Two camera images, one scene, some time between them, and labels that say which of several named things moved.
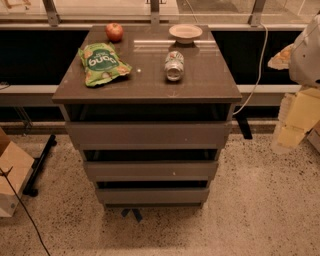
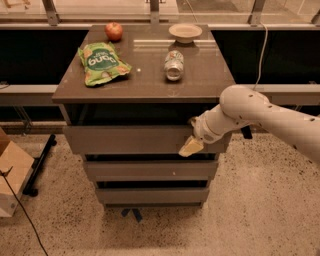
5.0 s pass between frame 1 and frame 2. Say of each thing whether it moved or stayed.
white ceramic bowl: stayed
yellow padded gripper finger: moved
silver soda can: stayed
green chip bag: stayed
